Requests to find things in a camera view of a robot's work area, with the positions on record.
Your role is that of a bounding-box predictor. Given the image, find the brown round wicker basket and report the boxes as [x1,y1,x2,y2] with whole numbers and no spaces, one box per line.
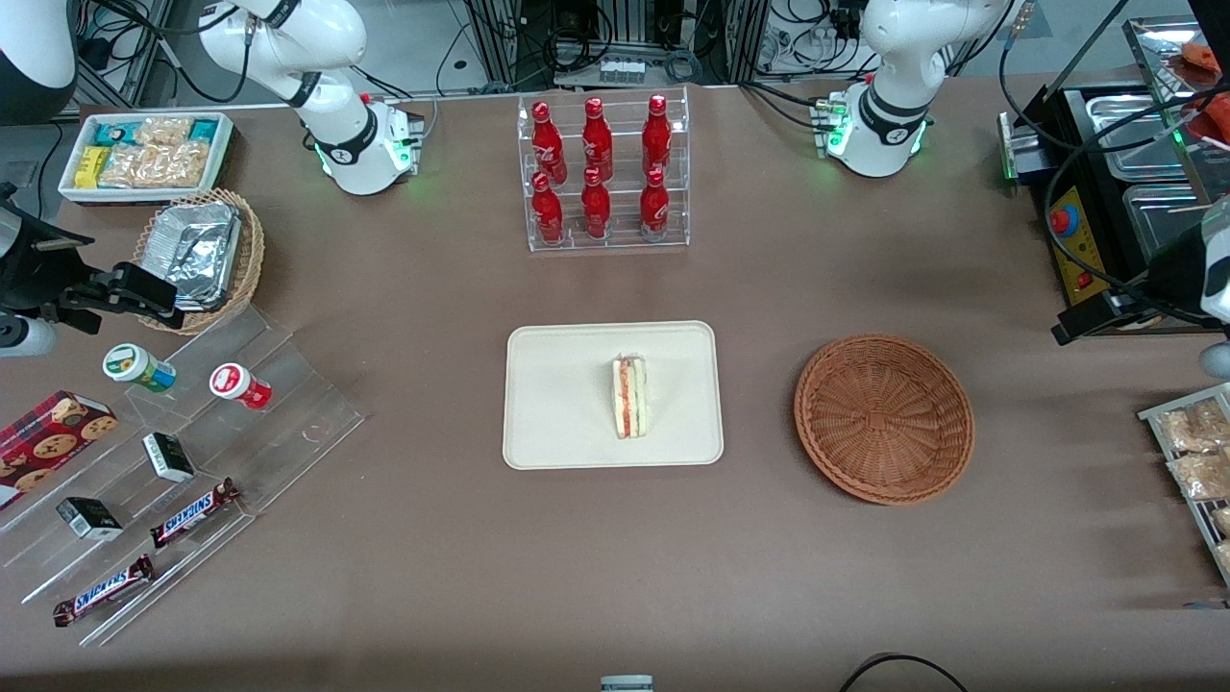
[794,334,974,507]

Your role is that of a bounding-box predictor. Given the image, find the grey wire rack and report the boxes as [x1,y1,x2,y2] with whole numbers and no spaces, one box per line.
[1139,383,1230,587]

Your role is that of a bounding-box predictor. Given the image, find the black looped cable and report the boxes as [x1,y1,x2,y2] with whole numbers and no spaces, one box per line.
[838,654,972,692]

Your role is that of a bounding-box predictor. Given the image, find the red cola bottle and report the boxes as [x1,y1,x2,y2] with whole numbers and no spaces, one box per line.
[580,168,612,239]
[582,97,614,182]
[642,93,673,177]
[640,168,671,238]
[531,101,568,184]
[531,173,565,244]

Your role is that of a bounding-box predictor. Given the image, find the cream rectangular plastic tray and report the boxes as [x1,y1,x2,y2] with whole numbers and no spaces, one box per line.
[504,321,725,471]

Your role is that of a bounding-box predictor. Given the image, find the clear acrylic stepped display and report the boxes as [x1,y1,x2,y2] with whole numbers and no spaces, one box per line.
[0,306,366,647]

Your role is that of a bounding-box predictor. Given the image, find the Snickers chocolate bar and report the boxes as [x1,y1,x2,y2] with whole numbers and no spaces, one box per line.
[53,555,155,628]
[150,478,240,549]

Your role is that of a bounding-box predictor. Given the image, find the large clear cracker bag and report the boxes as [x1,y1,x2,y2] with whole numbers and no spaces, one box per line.
[101,142,208,188]

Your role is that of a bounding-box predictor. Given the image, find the red-lidded snack cup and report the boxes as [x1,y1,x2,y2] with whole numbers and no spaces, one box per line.
[209,362,273,411]

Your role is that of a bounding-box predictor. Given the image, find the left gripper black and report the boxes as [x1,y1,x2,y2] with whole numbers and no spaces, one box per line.
[1052,226,1230,345]

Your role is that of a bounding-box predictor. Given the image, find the clear acrylic bottle rack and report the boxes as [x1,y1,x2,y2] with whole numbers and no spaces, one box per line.
[517,86,691,253]

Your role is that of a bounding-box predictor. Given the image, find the white plastic snack bin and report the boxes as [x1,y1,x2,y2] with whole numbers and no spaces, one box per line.
[58,112,236,206]

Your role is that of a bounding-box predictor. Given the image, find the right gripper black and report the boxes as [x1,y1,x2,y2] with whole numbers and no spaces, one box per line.
[0,216,185,332]

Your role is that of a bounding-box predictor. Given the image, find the plastic-wrapped triangle sandwich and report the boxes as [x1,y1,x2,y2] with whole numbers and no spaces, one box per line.
[612,354,650,440]

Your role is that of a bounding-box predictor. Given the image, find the red cookie box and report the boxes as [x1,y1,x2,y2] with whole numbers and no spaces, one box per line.
[0,390,118,510]

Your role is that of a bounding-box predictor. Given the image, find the small black box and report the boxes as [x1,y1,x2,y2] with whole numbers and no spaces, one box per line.
[142,432,196,483]
[56,497,124,541]

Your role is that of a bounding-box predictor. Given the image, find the stack of foil trays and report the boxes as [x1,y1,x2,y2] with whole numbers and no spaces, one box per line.
[144,202,243,310]

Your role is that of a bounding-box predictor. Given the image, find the light wicker basket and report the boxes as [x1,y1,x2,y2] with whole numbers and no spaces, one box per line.
[133,188,265,335]

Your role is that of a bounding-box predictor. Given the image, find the red food item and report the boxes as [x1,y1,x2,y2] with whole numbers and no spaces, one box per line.
[1187,91,1230,145]

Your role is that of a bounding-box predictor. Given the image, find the steel display shelf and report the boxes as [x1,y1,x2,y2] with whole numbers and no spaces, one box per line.
[1122,17,1230,208]

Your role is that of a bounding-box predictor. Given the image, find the green-lidded snack cup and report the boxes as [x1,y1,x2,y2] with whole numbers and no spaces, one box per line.
[103,343,177,393]

